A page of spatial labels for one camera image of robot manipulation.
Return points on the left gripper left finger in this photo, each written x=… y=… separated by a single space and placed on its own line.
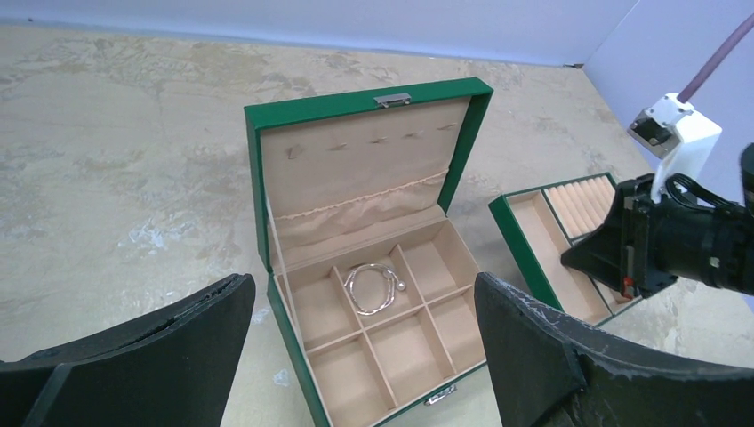
x=171 y=367

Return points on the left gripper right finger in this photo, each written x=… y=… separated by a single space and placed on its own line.
x=549 y=368

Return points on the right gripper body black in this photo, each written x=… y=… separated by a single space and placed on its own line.
x=695 y=234

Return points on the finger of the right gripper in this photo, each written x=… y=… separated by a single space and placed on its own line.
x=605 y=254

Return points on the green jewelry box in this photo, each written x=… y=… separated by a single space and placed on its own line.
x=370 y=283

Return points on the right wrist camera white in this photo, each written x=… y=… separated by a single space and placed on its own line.
x=679 y=135

